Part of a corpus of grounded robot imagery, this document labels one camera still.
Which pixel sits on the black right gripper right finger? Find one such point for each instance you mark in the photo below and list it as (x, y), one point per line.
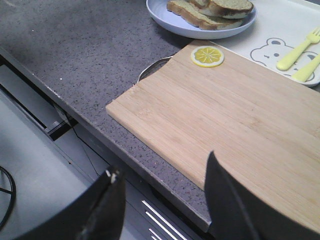
(237, 214)

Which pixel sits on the wooden cutting board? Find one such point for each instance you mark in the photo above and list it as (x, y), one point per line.
(263, 128)

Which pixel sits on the bread slice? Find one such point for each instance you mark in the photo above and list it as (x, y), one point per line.
(191, 14)
(228, 9)

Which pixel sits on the light blue round plate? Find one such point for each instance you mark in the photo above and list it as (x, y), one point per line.
(177, 25)

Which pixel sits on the yellow plastic fork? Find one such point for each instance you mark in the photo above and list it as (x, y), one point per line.
(290, 58)

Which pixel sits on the yellow lemon slice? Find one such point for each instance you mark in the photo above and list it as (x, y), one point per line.
(207, 56)

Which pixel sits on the silver drawer handles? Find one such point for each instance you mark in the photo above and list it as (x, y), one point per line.
(162, 223)

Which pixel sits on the metal cutting board handle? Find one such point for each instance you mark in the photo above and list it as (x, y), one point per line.
(153, 68)

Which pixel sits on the white bear tray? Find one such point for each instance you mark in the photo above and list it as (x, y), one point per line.
(280, 26)

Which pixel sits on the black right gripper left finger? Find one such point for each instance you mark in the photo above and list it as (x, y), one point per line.
(97, 214)

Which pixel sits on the yellow plastic knife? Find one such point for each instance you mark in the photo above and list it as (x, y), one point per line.
(305, 72)

